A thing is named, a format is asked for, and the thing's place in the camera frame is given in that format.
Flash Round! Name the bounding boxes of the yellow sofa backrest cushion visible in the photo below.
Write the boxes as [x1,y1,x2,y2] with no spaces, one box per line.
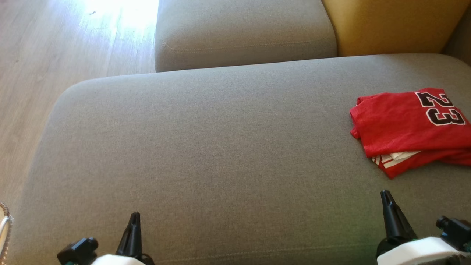
[321,0,471,57]
[442,4,471,67]

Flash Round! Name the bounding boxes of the red white basketball jersey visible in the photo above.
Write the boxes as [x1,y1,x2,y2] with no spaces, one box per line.
[349,87,471,159]

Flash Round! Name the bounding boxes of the grey sofa seat cushion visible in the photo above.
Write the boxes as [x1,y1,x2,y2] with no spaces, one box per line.
[155,0,338,73]

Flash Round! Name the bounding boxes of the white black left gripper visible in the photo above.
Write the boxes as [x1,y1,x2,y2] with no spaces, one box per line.
[90,212,155,265]

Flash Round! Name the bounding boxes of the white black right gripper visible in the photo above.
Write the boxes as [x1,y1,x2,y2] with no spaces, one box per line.
[376,190,465,265]

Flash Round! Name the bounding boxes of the white laundry basket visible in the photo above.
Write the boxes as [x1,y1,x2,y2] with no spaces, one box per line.
[0,202,14,260]

